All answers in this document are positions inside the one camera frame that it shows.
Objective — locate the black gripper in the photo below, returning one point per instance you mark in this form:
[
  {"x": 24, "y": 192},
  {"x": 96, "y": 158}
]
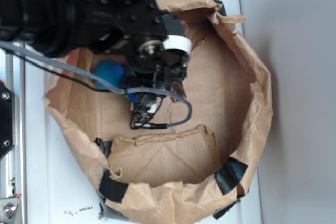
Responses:
[{"x": 155, "y": 48}]

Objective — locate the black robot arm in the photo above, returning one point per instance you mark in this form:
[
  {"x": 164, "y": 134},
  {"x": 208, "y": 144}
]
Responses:
[{"x": 47, "y": 29}]

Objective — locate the blue textured ball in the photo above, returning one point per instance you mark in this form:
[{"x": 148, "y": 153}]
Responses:
[{"x": 110, "y": 71}]

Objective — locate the dark wooden bark piece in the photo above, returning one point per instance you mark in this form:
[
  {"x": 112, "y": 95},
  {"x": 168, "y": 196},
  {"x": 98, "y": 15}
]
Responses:
[{"x": 178, "y": 89}]

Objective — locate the brown paper bag tray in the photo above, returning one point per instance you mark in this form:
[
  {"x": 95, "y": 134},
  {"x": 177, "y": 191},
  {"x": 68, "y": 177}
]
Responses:
[{"x": 188, "y": 172}]

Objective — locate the white plastic tray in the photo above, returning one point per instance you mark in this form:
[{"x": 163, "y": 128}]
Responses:
[{"x": 57, "y": 189}]

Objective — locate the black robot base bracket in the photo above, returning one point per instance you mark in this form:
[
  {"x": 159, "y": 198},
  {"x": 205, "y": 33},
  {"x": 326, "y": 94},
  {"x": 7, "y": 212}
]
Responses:
[{"x": 7, "y": 120}]

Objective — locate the aluminium frame rail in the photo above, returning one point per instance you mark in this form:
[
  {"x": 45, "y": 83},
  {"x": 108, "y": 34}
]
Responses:
[{"x": 13, "y": 171}]

